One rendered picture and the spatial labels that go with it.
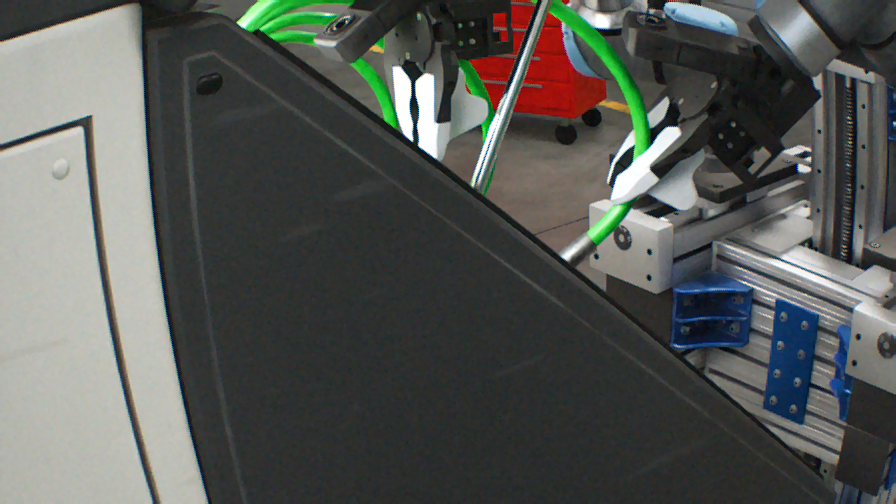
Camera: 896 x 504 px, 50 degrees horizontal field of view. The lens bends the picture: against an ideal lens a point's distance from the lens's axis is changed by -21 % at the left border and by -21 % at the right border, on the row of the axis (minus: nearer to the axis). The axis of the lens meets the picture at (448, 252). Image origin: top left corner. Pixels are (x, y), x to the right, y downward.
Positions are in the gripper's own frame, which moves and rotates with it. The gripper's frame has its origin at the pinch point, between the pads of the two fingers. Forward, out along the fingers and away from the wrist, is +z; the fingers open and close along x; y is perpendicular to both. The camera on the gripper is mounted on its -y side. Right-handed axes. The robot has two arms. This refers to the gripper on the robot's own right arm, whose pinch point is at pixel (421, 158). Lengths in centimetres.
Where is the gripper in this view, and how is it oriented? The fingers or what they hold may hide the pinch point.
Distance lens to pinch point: 97.8
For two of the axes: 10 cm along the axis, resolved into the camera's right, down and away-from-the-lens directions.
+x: -5.5, -2.8, 7.9
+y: 8.3, -2.3, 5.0
